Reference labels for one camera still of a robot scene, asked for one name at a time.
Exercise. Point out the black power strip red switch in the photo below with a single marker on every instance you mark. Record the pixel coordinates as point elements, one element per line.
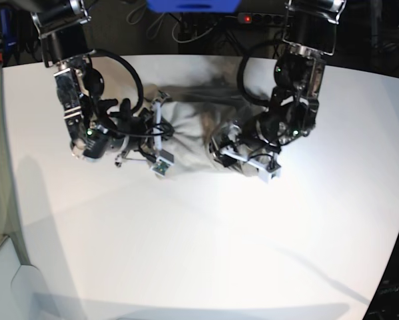
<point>260,18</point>

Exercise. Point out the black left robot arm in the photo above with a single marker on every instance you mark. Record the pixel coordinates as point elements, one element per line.
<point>309,34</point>

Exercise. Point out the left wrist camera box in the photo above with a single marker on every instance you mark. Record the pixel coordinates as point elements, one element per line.
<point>269,171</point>

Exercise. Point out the grey t-shirt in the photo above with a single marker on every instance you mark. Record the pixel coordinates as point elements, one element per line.
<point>203,95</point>

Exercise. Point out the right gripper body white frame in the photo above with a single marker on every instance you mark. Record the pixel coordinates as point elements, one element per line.
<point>143,133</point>

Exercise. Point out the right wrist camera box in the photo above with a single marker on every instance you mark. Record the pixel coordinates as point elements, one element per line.
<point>163,162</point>

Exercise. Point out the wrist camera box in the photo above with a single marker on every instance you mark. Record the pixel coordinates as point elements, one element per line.
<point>163,162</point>
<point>269,171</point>

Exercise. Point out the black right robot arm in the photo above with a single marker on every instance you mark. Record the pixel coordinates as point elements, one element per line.
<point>96,126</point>

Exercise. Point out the blue box at top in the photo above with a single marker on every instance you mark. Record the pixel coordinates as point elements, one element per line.
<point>193,6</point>

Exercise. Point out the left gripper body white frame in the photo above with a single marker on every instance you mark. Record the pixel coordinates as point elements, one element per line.
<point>228,139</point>

